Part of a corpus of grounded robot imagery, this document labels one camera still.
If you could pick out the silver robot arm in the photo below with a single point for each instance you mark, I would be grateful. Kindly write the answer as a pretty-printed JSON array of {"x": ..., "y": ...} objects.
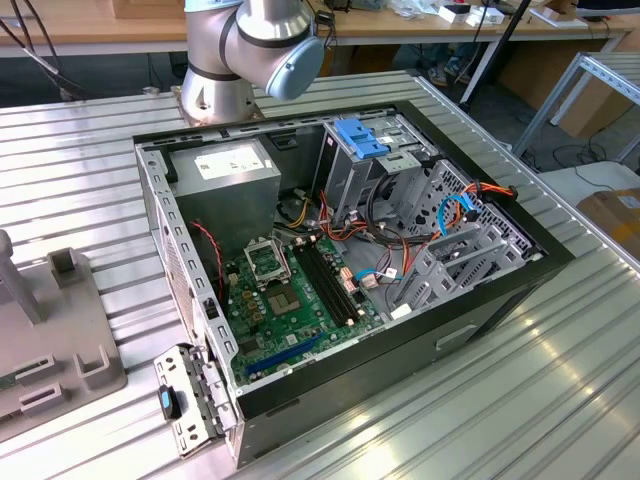
[{"x": 220, "y": 50}]

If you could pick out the grey metal disk bay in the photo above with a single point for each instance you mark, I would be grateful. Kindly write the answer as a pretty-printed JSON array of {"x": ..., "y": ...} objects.
[{"x": 435, "y": 260}]

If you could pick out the black RAM slot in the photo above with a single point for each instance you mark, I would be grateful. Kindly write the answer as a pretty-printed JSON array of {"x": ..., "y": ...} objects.
[
  {"x": 322, "y": 285},
  {"x": 336, "y": 280}
]

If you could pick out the grey metal drive cage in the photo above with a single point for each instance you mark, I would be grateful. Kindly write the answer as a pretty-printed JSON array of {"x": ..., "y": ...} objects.
[{"x": 350, "y": 185}]

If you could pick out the CPU socket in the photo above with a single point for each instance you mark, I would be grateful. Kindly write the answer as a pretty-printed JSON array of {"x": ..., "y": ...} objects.
[{"x": 285, "y": 302}]

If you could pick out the green motherboard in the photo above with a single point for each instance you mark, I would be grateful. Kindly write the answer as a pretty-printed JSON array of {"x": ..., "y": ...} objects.
[{"x": 300, "y": 335}]

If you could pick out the grey power supply box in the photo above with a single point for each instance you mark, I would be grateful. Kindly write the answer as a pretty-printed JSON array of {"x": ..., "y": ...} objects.
[{"x": 225, "y": 200}]

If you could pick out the blue plastic drive latch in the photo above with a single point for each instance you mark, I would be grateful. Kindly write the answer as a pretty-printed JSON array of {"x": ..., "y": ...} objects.
[{"x": 357, "y": 140}]

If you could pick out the blue expansion slot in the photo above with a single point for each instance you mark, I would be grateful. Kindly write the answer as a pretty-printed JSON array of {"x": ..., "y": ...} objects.
[{"x": 285, "y": 354}]

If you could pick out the black PC case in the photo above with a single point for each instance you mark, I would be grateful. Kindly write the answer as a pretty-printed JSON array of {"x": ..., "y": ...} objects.
[{"x": 400, "y": 365}]

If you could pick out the seated person legs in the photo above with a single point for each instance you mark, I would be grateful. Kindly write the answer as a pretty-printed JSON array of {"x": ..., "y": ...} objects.
[{"x": 439, "y": 74}]

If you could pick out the black latch blue button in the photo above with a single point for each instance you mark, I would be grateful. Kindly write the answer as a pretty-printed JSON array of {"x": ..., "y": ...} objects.
[{"x": 169, "y": 402}]

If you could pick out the wooden desk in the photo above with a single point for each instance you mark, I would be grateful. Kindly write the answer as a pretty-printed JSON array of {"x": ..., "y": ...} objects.
[
  {"x": 75, "y": 30},
  {"x": 400, "y": 31}
]

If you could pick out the grey parts rack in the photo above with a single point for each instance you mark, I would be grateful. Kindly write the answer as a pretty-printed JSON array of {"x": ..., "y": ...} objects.
[{"x": 60, "y": 320}]

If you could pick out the white plastic panel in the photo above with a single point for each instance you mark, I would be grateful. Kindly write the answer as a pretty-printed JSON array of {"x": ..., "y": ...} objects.
[{"x": 590, "y": 180}]

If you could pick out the small white box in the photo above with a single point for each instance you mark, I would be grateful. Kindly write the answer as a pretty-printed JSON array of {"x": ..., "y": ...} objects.
[{"x": 487, "y": 17}]

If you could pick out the brown box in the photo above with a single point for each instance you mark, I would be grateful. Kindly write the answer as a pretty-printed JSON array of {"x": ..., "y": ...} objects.
[{"x": 145, "y": 7}]

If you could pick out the cardboard box with label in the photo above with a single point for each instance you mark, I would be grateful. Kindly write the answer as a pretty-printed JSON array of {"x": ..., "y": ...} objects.
[{"x": 615, "y": 225}]

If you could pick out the large cardboard box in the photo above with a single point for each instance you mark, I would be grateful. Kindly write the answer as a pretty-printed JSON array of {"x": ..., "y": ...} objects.
[{"x": 590, "y": 115}]

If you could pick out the flat white tray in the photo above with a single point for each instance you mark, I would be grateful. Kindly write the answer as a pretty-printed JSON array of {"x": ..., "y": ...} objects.
[{"x": 555, "y": 19}]

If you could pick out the green RAM stick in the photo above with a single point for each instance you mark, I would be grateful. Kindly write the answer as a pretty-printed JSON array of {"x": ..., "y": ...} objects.
[{"x": 6, "y": 384}]

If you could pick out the silver card retainer bracket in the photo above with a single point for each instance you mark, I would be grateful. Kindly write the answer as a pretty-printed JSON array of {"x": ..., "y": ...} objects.
[{"x": 200, "y": 400}]

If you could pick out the pale metal shelf frame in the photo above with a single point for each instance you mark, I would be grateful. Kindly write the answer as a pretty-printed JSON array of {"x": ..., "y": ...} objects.
[{"x": 615, "y": 80}]

